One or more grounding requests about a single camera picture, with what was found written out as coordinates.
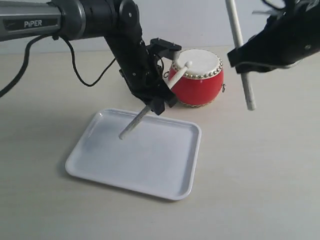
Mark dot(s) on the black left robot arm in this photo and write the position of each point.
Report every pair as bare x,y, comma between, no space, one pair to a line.
117,21

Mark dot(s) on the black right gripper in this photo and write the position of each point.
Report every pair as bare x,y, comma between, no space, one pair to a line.
291,34

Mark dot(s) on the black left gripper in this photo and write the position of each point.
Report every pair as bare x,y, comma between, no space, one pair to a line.
144,77

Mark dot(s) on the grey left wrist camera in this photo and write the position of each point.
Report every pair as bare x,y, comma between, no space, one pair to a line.
164,48

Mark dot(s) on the white rectangular plastic tray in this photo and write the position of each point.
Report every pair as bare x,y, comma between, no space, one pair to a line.
158,158

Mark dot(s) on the small red drum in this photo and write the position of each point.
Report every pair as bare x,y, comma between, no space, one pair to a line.
202,82

